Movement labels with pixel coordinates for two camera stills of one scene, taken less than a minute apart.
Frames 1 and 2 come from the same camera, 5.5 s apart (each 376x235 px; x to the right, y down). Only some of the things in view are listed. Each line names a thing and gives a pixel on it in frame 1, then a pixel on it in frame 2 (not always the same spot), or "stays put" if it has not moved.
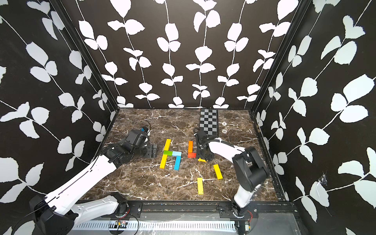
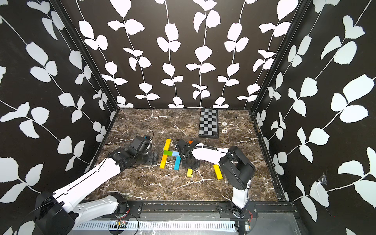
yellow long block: x=200 y=186 to x=189 y=173
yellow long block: x=167 y=144 stays put
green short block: x=168 y=152 stays put
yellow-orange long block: x=163 y=162 stays put
